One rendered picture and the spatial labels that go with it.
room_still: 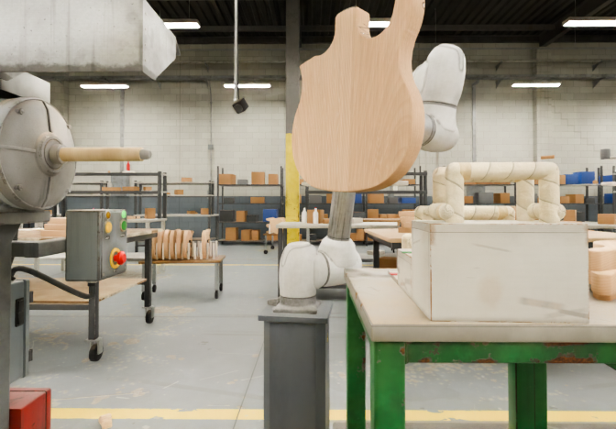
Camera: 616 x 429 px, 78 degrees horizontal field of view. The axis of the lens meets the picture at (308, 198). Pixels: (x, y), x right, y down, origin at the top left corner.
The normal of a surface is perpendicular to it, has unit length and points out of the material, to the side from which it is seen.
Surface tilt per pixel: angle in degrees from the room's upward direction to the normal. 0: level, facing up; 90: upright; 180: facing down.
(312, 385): 90
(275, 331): 90
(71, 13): 90
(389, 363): 91
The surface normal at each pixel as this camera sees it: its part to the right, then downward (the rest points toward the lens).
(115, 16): -0.01, -0.02
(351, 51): -0.73, -0.01
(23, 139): 0.99, -0.04
